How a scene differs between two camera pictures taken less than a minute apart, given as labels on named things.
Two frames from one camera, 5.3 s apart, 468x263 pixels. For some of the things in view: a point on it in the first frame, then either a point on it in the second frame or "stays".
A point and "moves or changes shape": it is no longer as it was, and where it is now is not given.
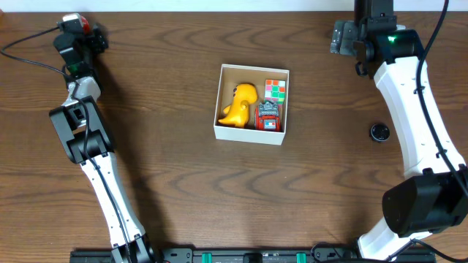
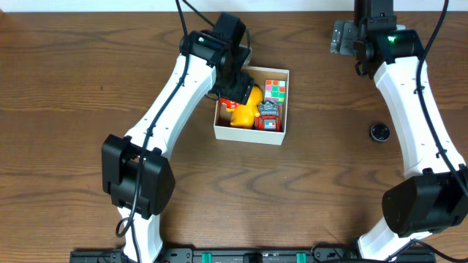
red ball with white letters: x=85 y=25 -> x=229 y=104
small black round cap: x=379 y=132 stays
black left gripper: x=96 y=40 -> x=238 y=90
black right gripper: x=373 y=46 stays
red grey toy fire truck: x=266 y=117 stays
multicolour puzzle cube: x=275 y=91 stays
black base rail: x=236 y=255 stays
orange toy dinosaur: x=238 y=111 moves or changes shape
